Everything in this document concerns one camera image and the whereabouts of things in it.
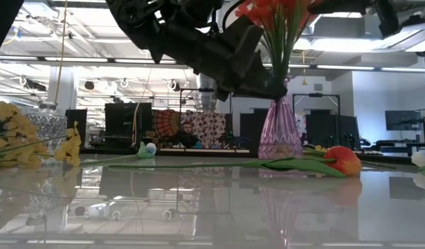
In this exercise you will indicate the orange artificial tulip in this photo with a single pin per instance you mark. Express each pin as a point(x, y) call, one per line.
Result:
point(342, 160)

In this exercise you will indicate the red artificial flower bunch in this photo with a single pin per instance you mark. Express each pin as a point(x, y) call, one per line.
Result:
point(304, 14)
point(254, 12)

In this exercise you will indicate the clear glass vase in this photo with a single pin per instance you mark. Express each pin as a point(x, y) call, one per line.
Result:
point(48, 128)

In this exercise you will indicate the orange mandala tapestry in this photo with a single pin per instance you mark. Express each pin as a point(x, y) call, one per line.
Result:
point(165, 124)

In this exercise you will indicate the white pillar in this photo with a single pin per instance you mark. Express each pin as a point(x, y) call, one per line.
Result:
point(67, 90)

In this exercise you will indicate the silver ventilation duct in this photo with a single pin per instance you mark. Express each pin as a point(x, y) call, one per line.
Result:
point(205, 93)

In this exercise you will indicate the dark wall screen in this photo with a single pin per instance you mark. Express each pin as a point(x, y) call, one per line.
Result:
point(403, 120)

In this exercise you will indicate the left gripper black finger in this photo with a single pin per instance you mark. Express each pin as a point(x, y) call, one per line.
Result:
point(254, 83)

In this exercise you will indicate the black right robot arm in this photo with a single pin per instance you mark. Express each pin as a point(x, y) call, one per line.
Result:
point(387, 17)

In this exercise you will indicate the black metal station frame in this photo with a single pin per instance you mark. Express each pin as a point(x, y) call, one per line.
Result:
point(316, 95)

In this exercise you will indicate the red white floral cloth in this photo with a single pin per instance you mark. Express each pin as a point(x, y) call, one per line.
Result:
point(207, 126)

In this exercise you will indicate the white artificial tulip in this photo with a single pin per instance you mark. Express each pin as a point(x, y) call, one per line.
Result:
point(423, 158)
point(150, 148)

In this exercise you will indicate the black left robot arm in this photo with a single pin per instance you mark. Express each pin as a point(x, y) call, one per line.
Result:
point(136, 17)

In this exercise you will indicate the yellow artificial flower bunch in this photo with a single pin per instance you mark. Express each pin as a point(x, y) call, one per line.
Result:
point(319, 148)
point(11, 121)

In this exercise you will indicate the person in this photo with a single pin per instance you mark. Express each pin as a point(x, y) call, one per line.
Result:
point(188, 135)

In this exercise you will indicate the long light table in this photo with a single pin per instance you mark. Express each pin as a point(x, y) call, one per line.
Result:
point(205, 150)

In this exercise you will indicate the pink glass vase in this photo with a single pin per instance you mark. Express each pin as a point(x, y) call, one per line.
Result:
point(280, 131)

